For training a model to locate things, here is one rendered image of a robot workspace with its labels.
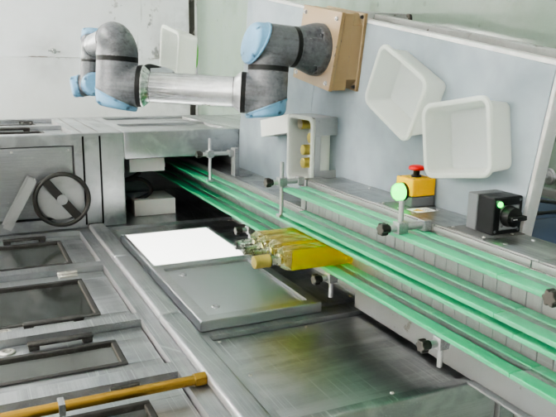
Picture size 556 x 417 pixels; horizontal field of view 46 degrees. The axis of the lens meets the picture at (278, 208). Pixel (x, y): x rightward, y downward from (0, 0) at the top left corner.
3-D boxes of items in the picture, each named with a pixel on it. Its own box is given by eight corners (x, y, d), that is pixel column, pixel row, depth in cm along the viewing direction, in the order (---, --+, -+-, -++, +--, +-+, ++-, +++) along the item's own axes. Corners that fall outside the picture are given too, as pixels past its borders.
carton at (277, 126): (275, 119, 245) (260, 120, 243) (304, 113, 224) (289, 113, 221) (275, 136, 246) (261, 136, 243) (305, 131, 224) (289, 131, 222)
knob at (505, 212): (515, 225, 138) (527, 228, 135) (498, 227, 136) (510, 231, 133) (516, 204, 137) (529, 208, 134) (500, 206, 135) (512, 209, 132)
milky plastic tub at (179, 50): (183, 25, 245) (160, 23, 241) (203, 33, 226) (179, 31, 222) (180, 71, 251) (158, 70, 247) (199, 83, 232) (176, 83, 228)
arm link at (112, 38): (100, 11, 175) (73, 27, 218) (99, 54, 176) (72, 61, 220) (143, 16, 180) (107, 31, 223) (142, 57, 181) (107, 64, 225)
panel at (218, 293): (208, 232, 254) (120, 242, 240) (208, 225, 253) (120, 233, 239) (322, 312, 175) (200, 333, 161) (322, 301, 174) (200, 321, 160)
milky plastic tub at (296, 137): (309, 179, 224) (285, 180, 220) (310, 112, 219) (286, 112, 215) (334, 187, 208) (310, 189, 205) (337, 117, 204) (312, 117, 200)
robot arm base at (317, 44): (311, 19, 196) (281, 15, 191) (337, 27, 183) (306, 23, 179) (302, 69, 201) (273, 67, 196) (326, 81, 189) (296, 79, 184)
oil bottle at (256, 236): (312, 242, 198) (246, 250, 189) (313, 224, 197) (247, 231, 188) (321, 246, 193) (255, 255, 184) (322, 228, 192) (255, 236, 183)
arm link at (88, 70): (82, 60, 212) (78, 61, 222) (82, 95, 214) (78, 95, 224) (107, 62, 215) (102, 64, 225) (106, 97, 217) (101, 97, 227)
